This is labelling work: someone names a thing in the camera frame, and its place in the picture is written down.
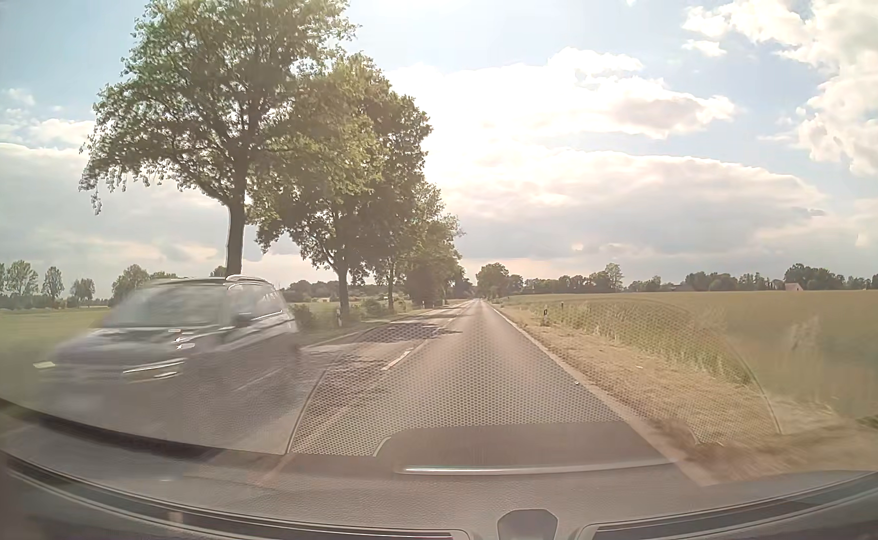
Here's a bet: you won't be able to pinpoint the road markings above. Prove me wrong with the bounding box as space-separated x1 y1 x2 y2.
274 300 718 487

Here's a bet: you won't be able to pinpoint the grey asphalt road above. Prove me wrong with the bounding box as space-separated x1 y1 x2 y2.
4 299 718 489

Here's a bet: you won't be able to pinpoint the grass verge under trees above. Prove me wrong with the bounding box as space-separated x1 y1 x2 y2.
289 298 455 348

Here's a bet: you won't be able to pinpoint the row of roadside trees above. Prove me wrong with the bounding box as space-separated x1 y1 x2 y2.
79 0 464 320

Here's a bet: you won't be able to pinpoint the dry grass verge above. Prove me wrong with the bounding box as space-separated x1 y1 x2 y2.
493 301 878 481

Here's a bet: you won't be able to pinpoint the car's own bonnet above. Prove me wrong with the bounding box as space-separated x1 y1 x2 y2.
0 408 878 540

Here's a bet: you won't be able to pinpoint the dark grey car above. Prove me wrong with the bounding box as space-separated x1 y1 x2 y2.
32 274 304 444

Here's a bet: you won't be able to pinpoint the distant line of trees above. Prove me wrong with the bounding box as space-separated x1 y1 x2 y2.
475 261 878 295

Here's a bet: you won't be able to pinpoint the pale grain field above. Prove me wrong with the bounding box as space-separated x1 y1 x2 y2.
500 288 878 421

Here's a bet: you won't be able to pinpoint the distant group of trees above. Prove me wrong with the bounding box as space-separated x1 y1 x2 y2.
0 259 179 310

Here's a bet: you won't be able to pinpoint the green grass field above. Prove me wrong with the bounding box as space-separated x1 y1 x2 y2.
0 306 114 391

